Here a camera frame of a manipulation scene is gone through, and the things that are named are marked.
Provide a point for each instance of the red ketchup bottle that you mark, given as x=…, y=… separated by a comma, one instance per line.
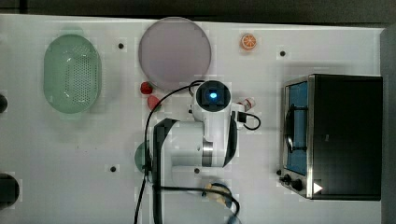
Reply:
x=247, y=103

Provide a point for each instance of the pink round plate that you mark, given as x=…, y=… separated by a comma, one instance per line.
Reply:
x=174, y=51

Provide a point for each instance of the red toy strawberry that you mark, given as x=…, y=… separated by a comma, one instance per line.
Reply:
x=146, y=88

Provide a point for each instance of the black toaster oven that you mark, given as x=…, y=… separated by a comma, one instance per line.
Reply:
x=331, y=143

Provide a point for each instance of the blue bowl with food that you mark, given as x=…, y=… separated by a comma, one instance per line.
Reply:
x=219, y=193

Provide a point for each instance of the pink strawberry slice toy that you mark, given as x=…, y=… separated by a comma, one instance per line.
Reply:
x=153, y=103

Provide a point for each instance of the green round toy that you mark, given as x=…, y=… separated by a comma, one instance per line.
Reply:
x=139, y=156

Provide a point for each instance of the orange slice toy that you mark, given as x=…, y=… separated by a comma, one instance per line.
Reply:
x=248, y=42

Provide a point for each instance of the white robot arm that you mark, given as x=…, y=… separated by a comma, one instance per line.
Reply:
x=186, y=154

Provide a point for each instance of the green perforated colander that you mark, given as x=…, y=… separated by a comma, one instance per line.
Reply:
x=72, y=76

